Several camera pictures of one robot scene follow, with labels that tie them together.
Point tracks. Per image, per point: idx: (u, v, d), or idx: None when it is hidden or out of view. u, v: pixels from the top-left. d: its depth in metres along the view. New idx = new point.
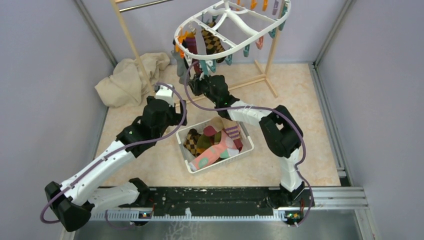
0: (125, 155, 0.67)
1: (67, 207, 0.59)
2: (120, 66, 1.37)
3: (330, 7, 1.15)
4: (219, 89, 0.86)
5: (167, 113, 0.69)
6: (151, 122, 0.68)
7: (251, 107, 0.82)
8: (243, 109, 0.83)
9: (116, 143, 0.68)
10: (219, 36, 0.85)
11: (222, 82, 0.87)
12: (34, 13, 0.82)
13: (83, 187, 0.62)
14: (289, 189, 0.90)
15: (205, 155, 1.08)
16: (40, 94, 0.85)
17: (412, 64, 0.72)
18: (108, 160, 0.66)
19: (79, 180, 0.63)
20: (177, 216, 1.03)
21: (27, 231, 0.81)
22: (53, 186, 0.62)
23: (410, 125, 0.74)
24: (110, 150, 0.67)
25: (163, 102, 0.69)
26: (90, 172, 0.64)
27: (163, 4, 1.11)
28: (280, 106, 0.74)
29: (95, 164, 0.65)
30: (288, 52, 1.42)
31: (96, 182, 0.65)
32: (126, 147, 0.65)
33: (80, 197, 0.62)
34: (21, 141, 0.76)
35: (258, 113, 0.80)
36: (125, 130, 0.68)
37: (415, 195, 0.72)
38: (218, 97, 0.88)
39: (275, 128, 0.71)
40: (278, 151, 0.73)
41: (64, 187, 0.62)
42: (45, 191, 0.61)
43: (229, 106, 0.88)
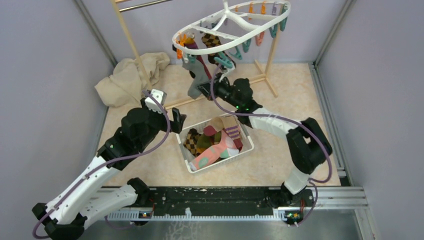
0: (106, 172, 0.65)
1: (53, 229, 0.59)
2: (120, 66, 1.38)
3: (330, 7, 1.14)
4: (242, 94, 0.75)
5: (147, 123, 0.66)
6: (131, 134, 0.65)
7: (276, 116, 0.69)
8: (266, 117, 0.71)
9: (97, 159, 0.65)
10: (220, 34, 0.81)
11: (247, 86, 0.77)
12: (34, 13, 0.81)
13: (66, 208, 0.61)
14: (292, 192, 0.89)
15: (205, 155, 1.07)
16: (40, 94, 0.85)
17: (412, 64, 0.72)
18: (90, 179, 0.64)
19: (63, 201, 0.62)
20: (177, 216, 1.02)
21: (28, 231, 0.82)
22: (38, 208, 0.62)
23: (410, 125, 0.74)
24: (91, 168, 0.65)
25: (143, 113, 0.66)
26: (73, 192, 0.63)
27: (163, 4, 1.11)
28: (309, 118, 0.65)
29: (77, 184, 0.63)
30: (289, 52, 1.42)
31: (81, 200, 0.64)
32: (107, 164, 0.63)
33: (66, 217, 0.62)
34: (20, 142, 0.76)
35: (284, 124, 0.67)
36: (106, 143, 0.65)
37: (416, 196, 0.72)
38: (241, 102, 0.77)
39: (303, 142, 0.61)
40: (305, 168, 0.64)
41: (49, 209, 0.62)
42: (33, 212, 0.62)
43: (251, 112, 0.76)
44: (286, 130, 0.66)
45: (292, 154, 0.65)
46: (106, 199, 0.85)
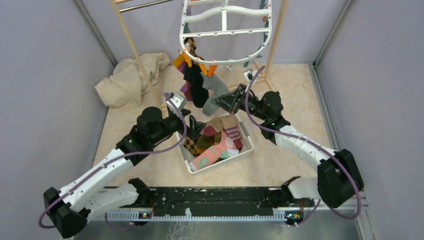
0: (124, 164, 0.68)
1: (65, 212, 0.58)
2: (120, 66, 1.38)
3: (330, 7, 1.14)
4: (272, 109, 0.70)
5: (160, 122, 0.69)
6: (146, 132, 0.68)
7: (307, 140, 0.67)
8: (296, 139, 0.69)
9: (116, 151, 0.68)
10: (242, 32, 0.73)
11: (278, 101, 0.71)
12: (34, 14, 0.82)
13: (81, 193, 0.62)
14: (294, 195, 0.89)
15: (205, 156, 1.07)
16: (41, 94, 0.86)
17: (412, 65, 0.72)
18: (108, 168, 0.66)
19: (78, 186, 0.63)
20: (177, 217, 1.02)
21: (28, 231, 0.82)
22: (51, 192, 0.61)
23: (409, 126, 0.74)
24: (109, 158, 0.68)
25: (157, 111, 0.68)
26: (89, 179, 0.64)
27: (163, 5, 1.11)
28: (344, 151, 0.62)
29: (94, 171, 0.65)
30: (288, 52, 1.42)
31: (94, 189, 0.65)
32: (125, 157, 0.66)
33: (77, 204, 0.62)
34: (21, 142, 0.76)
35: (315, 151, 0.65)
36: (125, 139, 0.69)
37: (416, 196, 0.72)
38: (268, 118, 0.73)
39: (336, 174, 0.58)
40: (333, 201, 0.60)
41: (63, 193, 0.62)
42: (44, 197, 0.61)
43: (277, 128, 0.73)
44: (317, 158, 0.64)
45: (320, 184, 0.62)
46: (109, 194, 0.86)
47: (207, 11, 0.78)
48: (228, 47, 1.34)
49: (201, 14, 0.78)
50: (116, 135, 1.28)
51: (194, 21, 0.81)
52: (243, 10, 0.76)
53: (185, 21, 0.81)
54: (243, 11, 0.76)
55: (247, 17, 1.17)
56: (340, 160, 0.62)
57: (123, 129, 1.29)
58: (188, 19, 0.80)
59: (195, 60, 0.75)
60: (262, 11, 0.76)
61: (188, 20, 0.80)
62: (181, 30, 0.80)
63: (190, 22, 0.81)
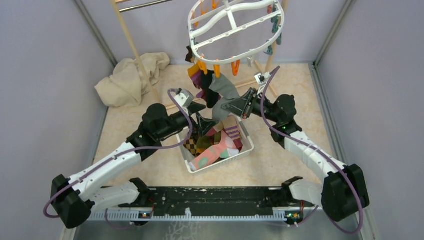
0: (133, 157, 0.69)
1: (74, 199, 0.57)
2: (120, 66, 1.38)
3: (331, 7, 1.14)
4: (285, 113, 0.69)
5: (166, 119, 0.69)
6: (152, 130, 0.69)
7: (317, 150, 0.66)
8: (305, 147, 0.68)
9: (125, 144, 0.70)
10: (254, 23, 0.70)
11: (291, 104, 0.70)
12: (34, 14, 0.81)
13: (91, 182, 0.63)
14: (294, 196, 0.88)
15: (205, 155, 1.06)
16: (41, 94, 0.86)
17: (412, 65, 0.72)
18: (118, 160, 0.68)
19: (88, 175, 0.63)
20: (177, 217, 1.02)
21: (28, 231, 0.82)
22: (61, 179, 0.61)
23: (410, 126, 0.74)
24: (119, 151, 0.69)
25: (161, 108, 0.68)
26: (99, 169, 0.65)
27: (163, 4, 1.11)
28: (355, 166, 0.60)
29: (105, 161, 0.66)
30: (289, 52, 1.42)
31: (103, 179, 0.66)
32: (135, 150, 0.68)
33: (86, 193, 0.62)
34: (21, 141, 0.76)
35: (324, 162, 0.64)
36: (135, 134, 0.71)
37: (416, 196, 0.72)
38: (280, 121, 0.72)
39: (343, 189, 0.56)
40: (335, 215, 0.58)
41: (73, 181, 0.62)
42: (52, 184, 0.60)
43: (287, 133, 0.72)
44: (325, 170, 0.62)
45: (324, 197, 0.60)
46: (111, 190, 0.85)
47: (213, 17, 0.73)
48: (228, 47, 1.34)
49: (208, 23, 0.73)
50: (116, 135, 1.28)
51: (203, 33, 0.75)
52: (248, 5, 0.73)
53: (194, 36, 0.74)
54: (249, 6, 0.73)
55: (248, 17, 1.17)
56: (349, 175, 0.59)
57: (124, 128, 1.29)
58: (196, 32, 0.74)
59: (213, 63, 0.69)
60: (266, 1, 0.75)
61: (197, 32, 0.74)
62: (192, 43, 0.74)
63: (199, 36, 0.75)
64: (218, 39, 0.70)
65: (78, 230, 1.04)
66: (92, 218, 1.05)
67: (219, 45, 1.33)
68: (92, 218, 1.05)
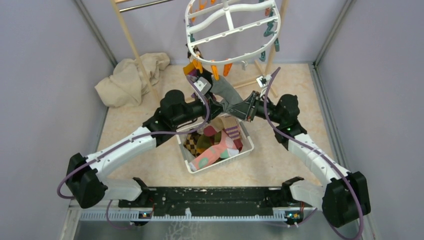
0: (149, 141, 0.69)
1: (92, 177, 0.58)
2: (120, 66, 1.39)
3: (331, 7, 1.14)
4: (287, 112, 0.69)
5: (182, 105, 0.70)
6: (169, 115, 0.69)
7: (320, 155, 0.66)
8: (309, 150, 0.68)
9: (142, 128, 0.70)
10: (250, 25, 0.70)
11: (295, 104, 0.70)
12: (34, 14, 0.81)
13: (108, 162, 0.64)
14: (294, 196, 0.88)
15: (205, 155, 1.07)
16: (40, 94, 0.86)
17: (413, 65, 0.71)
18: (134, 142, 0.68)
19: (105, 155, 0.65)
20: (177, 217, 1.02)
21: (28, 231, 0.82)
22: (78, 157, 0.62)
23: (410, 126, 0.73)
24: (136, 134, 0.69)
25: (178, 94, 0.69)
26: (116, 150, 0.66)
27: (163, 5, 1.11)
28: (357, 173, 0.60)
29: (122, 143, 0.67)
30: (289, 52, 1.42)
31: (119, 160, 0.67)
32: (151, 134, 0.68)
33: (103, 172, 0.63)
34: (21, 142, 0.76)
35: (327, 168, 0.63)
36: (151, 119, 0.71)
37: (416, 196, 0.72)
38: (282, 121, 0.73)
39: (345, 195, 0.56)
40: (334, 220, 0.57)
41: (90, 159, 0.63)
42: (70, 162, 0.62)
43: (291, 135, 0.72)
44: (327, 176, 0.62)
45: (325, 201, 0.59)
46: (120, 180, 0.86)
47: (211, 16, 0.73)
48: (228, 47, 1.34)
49: (205, 20, 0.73)
50: (116, 135, 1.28)
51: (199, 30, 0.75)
52: (246, 6, 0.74)
53: (190, 32, 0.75)
54: (247, 8, 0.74)
55: (248, 17, 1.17)
56: (351, 182, 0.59)
57: (123, 129, 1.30)
58: (193, 29, 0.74)
59: (209, 64, 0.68)
60: (264, 4, 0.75)
61: (194, 29, 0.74)
62: (188, 39, 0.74)
63: (195, 32, 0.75)
64: (215, 38, 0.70)
65: (78, 231, 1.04)
66: (92, 218, 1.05)
67: (219, 45, 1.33)
68: (92, 218, 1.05)
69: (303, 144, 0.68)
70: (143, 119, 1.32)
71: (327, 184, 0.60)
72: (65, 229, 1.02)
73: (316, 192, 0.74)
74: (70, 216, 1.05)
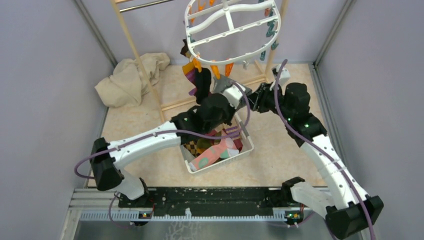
0: (173, 139, 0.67)
1: (108, 166, 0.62)
2: (120, 66, 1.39)
3: (331, 7, 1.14)
4: (297, 98, 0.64)
5: (224, 111, 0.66)
6: (207, 116, 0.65)
7: (341, 171, 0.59)
8: (327, 163, 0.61)
9: (169, 124, 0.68)
10: (250, 26, 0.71)
11: (303, 91, 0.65)
12: (33, 14, 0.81)
13: (127, 153, 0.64)
14: (294, 198, 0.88)
15: (205, 156, 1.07)
16: (40, 94, 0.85)
17: (414, 65, 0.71)
18: (157, 137, 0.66)
19: (126, 145, 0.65)
20: (177, 217, 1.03)
21: (27, 232, 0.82)
22: (102, 142, 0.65)
23: (410, 126, 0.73)
24: (161, 129, 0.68)
25: (224, 99, 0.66)
26: (138, 142, 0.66)
27: (163, 4, 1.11)
28: (375, 197, 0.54)
29: (145, 136, 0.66)
30: (289, 52, 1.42)
31: (139, 154, 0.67)
32: (176, 132, 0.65)
33: (121, 161, 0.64)
34: (21, 143, 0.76)
35: (345, 188, 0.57)
36: (180, 116, 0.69)
37: (416, 197, 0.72)
38: (293, 111, 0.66)
39: (359, 219, 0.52)
40: (336, 233, 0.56)
41: (111, 147, 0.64)
42: (94, 145, 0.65)
43: (306, 129, 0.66)
44: (344, 196, 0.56)
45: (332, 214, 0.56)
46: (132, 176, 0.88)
47: (211, 16, 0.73)
48: (228, 47, 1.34)
49: (205, 21, 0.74)
50: (116, 136, 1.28)
51: (199, 30, 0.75)
52: (246, 6, 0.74)
53: (190, 32, 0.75)
54: (247, 8, 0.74)
55: (248, 17, 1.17)
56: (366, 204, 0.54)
57: (123, 129, 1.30)
58: (192, 29, 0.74)
59: (209, 63, 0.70)
60: (264, 4, 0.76)
61: (194, 29, 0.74)
62: (188, 40, 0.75)
63: (195, 33, 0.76)
64: (214, 38, 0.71)
65: (78, 231, 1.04)
66: (92, 218, 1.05)
67: (219, 45, 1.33)
68: (92, 218, 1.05)
69: (323, 152, 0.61)
70: (143, 119, 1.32)
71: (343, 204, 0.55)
72: (65, 229, 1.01)
73: (319, 199, 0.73)
74: (70, 215, 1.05)
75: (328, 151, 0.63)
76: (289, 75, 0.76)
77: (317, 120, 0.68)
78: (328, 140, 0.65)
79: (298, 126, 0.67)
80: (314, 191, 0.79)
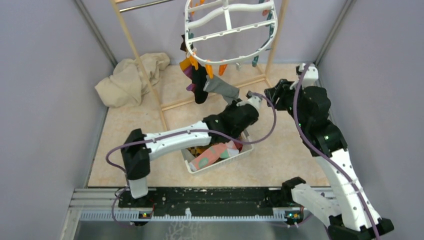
0: (204, 138, 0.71)
1: (144, 156, 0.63)
2: (120, 66, 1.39)
3: (331, 7, 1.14)
4: (315, 104, 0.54)
5: (252, 118, 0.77)
6: (238, 121, 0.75)
7: (358, 192, 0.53)
8: (344, 182, 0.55)
9: (201, 123, 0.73)
10: (247, 28, 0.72)
11: (323, 95, 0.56)
12: (33, 14, 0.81)
13: (162, 146, 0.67)
14: (294, 197, 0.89)
15: (205, 155, 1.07)
16: (40, 94, 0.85)
17: (414, 65, 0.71)
18: (190, 135, 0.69)
19: (161, 138, 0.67)
20: (176, 217, 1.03)
21: (27, 232, 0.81)
22: (138, 134, 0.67)
23: (411, 126, 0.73)
24: (194, 127, 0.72)
25: (253, 108, 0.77)
26: (172, 136, 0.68)
27: (163, 4, 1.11)
28: (388, 222, 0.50)
29: (180, 132, 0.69)
30: (289, 52, 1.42)
31: (169, 148, 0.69)
32: (209, 132, 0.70)
33: (154, 153, 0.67)
34: (21, 143, 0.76)
35: (359, 211, 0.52)
36: (212, 117, 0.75)
37: (416, 197, 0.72)
38: (310, 118, 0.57)
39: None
40: None
41: (148, 138, 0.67)
42: (132, 134, 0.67)
43: (324, 139, 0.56)
44: (357, 219, 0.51)
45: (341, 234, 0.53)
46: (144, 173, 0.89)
47: (210, 13, 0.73)
48: (228, 47, 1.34)
49: (204, 17, 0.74)
50: (116, 135, 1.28)
51: (197, 26, 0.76)
52: (245, 6, 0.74)
53: (189, 27, 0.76)
54: (246, 7, 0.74)
55: (248, 17, 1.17)
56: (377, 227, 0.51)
57: (123, 129, 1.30)
58: (191, 24, 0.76)
59: (204, 63, 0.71)
60: (265, 4, 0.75)
61: (193, 24, 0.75)
62: (186, 35, 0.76)
63: (193, 28, 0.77)
64: (212, 36, 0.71)
65: (78, 231, 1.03)
66: (93, 218, 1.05)
67: (219, 45, 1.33)
68: (92, 217, 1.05)
69: (341, 171, 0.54)
70: (143, 119, 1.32)
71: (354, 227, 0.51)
72: (65, 229, 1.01)
73: (321, 206, 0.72)
74: (70, 215, 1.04)
75: (347, 170, 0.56)
76: (317, 77, 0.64)
77: (337, 129, 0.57)
78: (348, 157, 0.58)
79: (315, 135, 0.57)
80: (315, 195, 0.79)
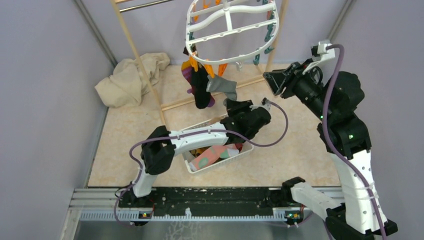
0: (221, 138, 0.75)
1: (169, 150, 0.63)
2: (120, 66, 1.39)
3: (331, 7, 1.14)
4: (346, 96, 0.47)
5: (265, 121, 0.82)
6: (252, 123, 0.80)
7: (372, 198, 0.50)
8: (360, 187, 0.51)
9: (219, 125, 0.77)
10: (248, 27, 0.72)
11: (356, 86, 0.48)
12: (33, 14, 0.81)
13: (185, 143, 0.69)
14: (294, 197, 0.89)
15: (205, 155, 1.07)
16: (40, 94, 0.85)
17: None
18: (210, 134, 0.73)
19: (185, 136, 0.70)
20: (176, 217, 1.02)
21: (26, 233, 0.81)
22: (163, 130, 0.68)
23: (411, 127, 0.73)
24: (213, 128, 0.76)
25: (265, 111, 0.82)
26: (194, 134, 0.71)
27: (163, 4, 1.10)
28: (394, 226, 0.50)
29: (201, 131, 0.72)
30: (289, 52, 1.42)
31: (189, 146, 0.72)
32: (226, 132, 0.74)
33: (177, 150, 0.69)
34: (21, 143, 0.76)
35: (369, 215, 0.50)
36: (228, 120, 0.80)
37: None
38: (336, 111, 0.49)
39: None
40: None
41: (172, 135, 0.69)
42: (156, 131, 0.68)
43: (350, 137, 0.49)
44: (365, 224, 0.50)
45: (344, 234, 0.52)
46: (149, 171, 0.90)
47: (211, 16, 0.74)
48: (228, 47, 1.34)
49: (206, 20, 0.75)
50: (116, 135, 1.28)
51: (198, 29, 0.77)
52: (246, 8, 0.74)
53: (190, 30, 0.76)
54: (247, 9, 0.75)
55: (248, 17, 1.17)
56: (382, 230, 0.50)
57: (123, 128, 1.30)
58: (192, 27, 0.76)
59: (203, 63, 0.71)
60: (265, 7, 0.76)
61: (194, 27, 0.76)
62: (187, 37, 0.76)
63: (195, 31, 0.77)
64: (212, 37, 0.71)
65: (78, 231, 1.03)
66: (92, 218, 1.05)
67: (219, 45, 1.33)
68: (92, 218, 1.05)
69: (359, 175, 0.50)
70: (144, 119, 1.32)
71: (359, 230, 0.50)
72: (65, 228, 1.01)
73: (319, 200, 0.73)
74: (70, 215, 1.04)
75: (364, 173, 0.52)
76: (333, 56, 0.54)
77: (363, 124, 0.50)
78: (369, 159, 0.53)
79: (337, 130, 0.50)
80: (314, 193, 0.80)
